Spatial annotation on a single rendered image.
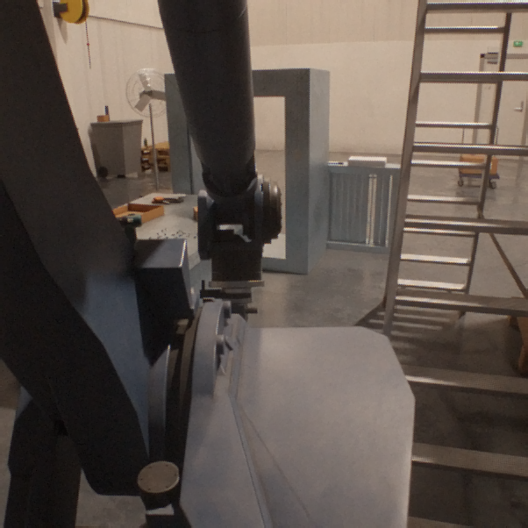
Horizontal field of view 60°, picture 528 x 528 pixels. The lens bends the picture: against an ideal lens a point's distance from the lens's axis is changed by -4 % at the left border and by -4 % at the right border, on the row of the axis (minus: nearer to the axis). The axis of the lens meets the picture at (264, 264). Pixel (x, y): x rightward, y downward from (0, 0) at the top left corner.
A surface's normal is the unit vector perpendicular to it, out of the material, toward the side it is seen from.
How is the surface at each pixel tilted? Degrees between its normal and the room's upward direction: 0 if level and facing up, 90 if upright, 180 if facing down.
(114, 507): 0
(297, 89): 90
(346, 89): 90
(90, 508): 0
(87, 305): 81
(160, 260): 26
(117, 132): 95
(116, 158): 95
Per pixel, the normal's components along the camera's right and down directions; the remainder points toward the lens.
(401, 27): -0.34, 0.33
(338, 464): -0.02, -0.81
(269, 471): -0.52, -0.50
